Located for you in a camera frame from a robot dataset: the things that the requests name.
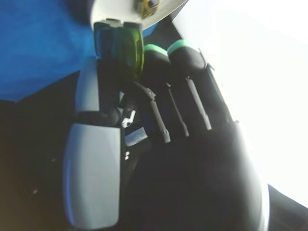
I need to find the small black object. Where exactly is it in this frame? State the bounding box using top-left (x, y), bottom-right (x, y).
top-left (93, 18), bottom-right (146, 80)

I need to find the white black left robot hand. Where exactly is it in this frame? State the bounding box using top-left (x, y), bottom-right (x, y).
top-left (62, 39), bottom-right (269, 231)

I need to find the yellow object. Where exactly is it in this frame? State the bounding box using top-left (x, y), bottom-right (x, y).
top-left (134, 0), bottom-right (161, 19)

